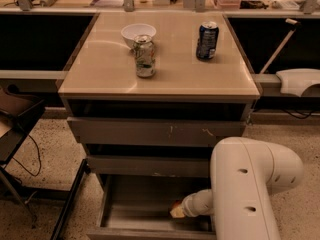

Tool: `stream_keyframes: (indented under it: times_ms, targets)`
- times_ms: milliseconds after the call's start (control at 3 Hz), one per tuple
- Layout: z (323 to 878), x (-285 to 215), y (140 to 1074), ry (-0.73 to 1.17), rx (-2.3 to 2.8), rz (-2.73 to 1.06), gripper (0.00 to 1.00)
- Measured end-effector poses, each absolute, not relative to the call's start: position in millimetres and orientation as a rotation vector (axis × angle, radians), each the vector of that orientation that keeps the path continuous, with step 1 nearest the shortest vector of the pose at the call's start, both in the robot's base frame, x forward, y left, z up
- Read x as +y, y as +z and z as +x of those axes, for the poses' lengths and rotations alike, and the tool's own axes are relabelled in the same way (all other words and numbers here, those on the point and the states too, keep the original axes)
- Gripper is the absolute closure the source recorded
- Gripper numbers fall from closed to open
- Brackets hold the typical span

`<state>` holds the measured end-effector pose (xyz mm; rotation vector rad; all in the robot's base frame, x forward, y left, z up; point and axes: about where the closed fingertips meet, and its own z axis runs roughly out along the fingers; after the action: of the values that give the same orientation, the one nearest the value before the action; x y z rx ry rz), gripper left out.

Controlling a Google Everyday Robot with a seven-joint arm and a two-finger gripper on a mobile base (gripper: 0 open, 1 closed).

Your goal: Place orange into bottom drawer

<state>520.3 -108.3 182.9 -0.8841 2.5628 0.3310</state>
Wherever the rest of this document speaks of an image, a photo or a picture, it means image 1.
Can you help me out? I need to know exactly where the grey drawer cabinet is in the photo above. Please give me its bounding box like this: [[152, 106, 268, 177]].
[[58, 11, 261, 240]]

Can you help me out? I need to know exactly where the white stick with tip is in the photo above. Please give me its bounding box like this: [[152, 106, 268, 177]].
[[260, 18, 301, 74]]

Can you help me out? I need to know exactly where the top grey drawer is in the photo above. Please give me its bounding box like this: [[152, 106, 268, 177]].
[[67, 117, 245, 147]]

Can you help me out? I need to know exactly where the bottom grey open drawer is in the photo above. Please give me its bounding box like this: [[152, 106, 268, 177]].
[[87, 175, 216, 240]]

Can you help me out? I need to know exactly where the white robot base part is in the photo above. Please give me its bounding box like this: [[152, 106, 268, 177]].
[[276, 68, 320, 97]]

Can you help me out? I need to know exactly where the blue soda can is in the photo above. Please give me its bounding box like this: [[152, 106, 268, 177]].
[[196, 21, 219, 60]]

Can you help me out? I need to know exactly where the black table leg bar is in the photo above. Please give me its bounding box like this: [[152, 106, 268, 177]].
[[50, 159, 89, 240]]

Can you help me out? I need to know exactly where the black cable on floor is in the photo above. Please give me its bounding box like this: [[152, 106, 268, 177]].
[[11, 134, 42, 178]]

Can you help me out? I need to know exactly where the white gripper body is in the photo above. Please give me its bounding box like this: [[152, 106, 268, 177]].
[[181, 197, 196, 217]]

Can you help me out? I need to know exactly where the middle grey drawer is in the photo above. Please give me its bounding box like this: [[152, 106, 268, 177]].
[[87, 155, 209, 178]]

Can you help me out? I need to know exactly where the orange fruit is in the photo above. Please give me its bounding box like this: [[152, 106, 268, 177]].
[[172, 202, 181, 208]]

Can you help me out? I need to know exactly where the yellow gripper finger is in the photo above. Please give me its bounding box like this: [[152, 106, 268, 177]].
[[170, 205, 185, 218]]

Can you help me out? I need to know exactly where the dark chair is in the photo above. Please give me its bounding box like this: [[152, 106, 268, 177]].
[[0, 85, 45, 228]]

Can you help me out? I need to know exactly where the green white soda can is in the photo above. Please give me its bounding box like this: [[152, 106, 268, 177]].
[[133, 34, 156, 78]]

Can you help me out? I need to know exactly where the white bowl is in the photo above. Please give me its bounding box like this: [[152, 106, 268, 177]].
[[121, 23, 157, 49]]

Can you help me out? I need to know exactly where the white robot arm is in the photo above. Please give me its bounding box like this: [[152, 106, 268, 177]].
[[170, 137, 304, 240]]

